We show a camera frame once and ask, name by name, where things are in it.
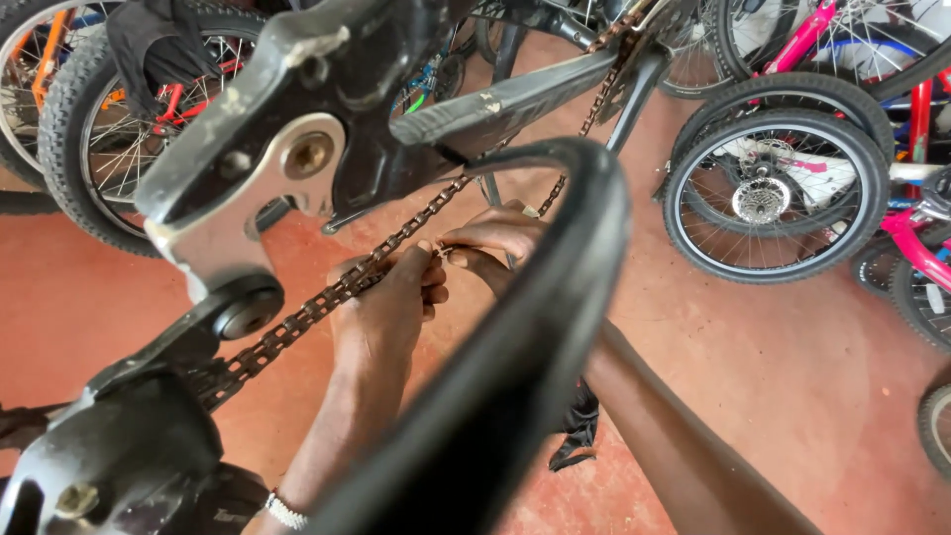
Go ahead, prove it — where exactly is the person's right hand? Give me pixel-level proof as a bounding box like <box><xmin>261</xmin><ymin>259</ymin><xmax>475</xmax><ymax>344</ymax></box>
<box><xmin>436</xmin><ymin>198</ymin><xmax>552</xmax><ymax>300</ymax></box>

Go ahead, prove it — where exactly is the person's left hand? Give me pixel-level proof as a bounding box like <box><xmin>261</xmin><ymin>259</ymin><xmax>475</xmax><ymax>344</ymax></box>
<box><xmin>327</xmin><ymin>240</ymin><xmax>451</xmax><ymax>367</ymax></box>

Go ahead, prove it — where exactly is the rusty bicycle chain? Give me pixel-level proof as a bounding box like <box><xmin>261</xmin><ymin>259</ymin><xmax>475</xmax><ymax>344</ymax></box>
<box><xmin>189</xmin><ymin>0</ymin><xmax>649</xmax><ymax>414</ymax></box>

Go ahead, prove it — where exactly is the smooth black bicycle tire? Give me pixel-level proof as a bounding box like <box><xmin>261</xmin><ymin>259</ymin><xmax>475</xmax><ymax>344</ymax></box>
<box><xmin>301</xmin><ymin>137</ymin><xmax>633</xmax><ymax>535</ymax></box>

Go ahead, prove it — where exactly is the blue green bicycle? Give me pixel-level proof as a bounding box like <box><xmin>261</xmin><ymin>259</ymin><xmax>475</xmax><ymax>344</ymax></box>
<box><xmin>390</xmin><ymin>22</ymin><xmax>480</xmax><ymax>120</ymax></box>

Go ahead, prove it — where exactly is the black rag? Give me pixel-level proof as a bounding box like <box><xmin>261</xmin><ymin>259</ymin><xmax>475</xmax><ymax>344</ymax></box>
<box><xmin>548</xmin><ymin>377</ymin><xmax>600</xmax><ymax>474</ymax></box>

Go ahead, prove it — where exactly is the spoked wheel with thin tire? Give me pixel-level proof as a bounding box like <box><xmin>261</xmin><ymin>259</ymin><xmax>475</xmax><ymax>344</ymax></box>
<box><xmin>654</xmin><ymin>0</ymin><xmax>740</xmax><ymax>101</ymax></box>

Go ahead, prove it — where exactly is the black rear derailleur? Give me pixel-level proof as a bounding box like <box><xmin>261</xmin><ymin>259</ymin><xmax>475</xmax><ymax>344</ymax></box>
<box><xmin>0</xmin><ymin>269</ymin><xmax>288</xmax><ymax>535</ymax></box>

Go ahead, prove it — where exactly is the black wheel with silver cassette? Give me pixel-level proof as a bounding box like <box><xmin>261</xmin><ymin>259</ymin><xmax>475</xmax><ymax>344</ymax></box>
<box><xmin>660</xmin><ymin>107</ymin><xmax>893</xmax><ymax>285</ymax></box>

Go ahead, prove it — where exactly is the black hanging cloth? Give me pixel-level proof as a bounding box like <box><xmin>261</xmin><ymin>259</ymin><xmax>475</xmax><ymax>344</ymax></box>
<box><xmin>104</xmin><ymin>0</ymin><xmax>225</xmax><ymax>121</ymax></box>

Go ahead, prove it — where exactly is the red bicycle with knobby tire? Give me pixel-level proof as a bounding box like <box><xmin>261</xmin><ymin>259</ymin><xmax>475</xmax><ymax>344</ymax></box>
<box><xmin>37</xmin><ymin>6</ymin><xmax>292</xmax><ymax>260</ymax></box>

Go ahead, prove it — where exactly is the pink bicycle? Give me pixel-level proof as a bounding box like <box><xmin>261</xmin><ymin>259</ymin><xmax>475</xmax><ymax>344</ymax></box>
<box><xmin>713</xmin><ymin>0</ymin><xmax>951</xmax><ymax>354</ymax></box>

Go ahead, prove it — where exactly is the orange bicycle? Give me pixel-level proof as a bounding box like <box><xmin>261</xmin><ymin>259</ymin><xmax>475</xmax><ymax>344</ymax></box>
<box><xmin>0</xmin><ymin>0</ymin><xmax>120</xmax><ymax>190</ymax></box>

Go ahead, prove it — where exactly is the red blue bicycle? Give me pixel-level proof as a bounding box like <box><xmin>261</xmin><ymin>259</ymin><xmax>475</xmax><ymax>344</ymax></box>
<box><xmin>865</xmin><ymin>45</ymin><xmax>951</xmax><ymax>209</ymax></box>

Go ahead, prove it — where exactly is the grey knobby bicycle wheel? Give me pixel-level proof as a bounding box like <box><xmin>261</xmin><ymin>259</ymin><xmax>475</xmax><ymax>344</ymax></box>
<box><xmin>916</xmin><ymin>382</ymin><xmax>951</xmax><ymax>480</ymax></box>

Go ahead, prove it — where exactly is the black chainring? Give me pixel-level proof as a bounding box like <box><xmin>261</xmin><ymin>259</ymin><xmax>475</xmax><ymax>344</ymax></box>
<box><xmin>585</xmin><ymin>0</ymin><xmax>701</xmax><ymax>126</ymax></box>

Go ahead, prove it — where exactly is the black bicycle frame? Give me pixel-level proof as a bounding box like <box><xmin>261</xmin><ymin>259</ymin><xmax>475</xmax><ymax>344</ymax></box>
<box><xmin>134</xmin><ymin>0</ymin><xmax>670</xmax><ymax>240</ymax></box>

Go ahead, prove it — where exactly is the white beaded bracelet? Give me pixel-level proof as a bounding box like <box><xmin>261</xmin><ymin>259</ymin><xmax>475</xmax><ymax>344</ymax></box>
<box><xmin>264</xmin><ymin>490</ymin><xmax>310</xmax><ymax>532</ymax></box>

